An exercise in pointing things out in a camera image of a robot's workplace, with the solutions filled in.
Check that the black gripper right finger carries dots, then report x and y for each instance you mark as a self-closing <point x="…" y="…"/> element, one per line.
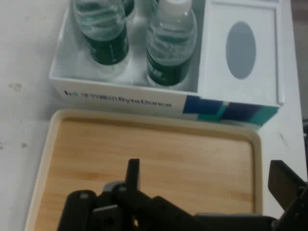
<point x="281" y="183"/>

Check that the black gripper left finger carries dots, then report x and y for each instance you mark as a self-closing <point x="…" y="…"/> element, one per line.
<point x="132" y="173"/>

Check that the blue white tissue box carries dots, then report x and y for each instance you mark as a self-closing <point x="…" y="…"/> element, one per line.
<point x="216" y="60"/>

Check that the green label water bottle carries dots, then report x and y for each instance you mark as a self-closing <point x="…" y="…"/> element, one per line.
<point x="168" y="53"/>
<point x="103" y="36"/>

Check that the white and blue ByteDance box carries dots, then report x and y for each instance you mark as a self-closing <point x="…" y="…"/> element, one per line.
<point x="115" y="98"/>

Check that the wooden tray with cream rim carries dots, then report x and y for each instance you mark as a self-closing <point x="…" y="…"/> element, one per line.
<point x="168" y="156"/>

